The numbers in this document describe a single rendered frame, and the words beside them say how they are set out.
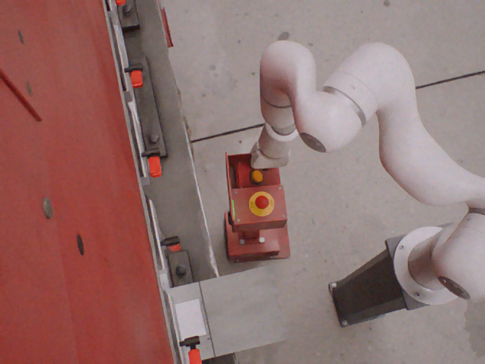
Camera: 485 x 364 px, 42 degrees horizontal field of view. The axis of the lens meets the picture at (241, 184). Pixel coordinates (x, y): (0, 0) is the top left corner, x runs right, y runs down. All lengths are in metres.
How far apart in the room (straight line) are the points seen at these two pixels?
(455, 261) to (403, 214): 1.49
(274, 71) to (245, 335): 0.67
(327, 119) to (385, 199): 1.65
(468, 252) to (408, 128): 0.25
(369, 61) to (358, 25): 1.86
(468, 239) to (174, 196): 0.82
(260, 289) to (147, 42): 0.80
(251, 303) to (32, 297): 1.25
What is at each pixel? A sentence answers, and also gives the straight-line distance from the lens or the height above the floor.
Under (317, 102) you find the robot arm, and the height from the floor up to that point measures 1.56.
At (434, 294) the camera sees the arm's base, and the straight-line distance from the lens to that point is 1.62.
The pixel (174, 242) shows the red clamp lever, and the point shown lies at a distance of 1.33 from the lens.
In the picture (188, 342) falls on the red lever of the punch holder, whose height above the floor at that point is 1.26.
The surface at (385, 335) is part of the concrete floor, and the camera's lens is 2.62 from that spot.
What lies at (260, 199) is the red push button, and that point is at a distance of 1.79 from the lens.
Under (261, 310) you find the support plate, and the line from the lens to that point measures 1.55.
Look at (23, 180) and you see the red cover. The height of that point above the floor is 2.22.
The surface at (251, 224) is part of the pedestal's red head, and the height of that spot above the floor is 0.76.
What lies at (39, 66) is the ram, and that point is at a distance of 0.56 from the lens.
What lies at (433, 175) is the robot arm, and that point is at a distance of 1.16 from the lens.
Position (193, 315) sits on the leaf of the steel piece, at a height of 1.00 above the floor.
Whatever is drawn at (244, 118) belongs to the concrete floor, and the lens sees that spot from 2.73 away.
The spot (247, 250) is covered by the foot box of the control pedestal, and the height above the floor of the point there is 0.12.
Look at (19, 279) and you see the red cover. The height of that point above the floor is 2.25.
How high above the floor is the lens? 2.55
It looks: 75 degrees down
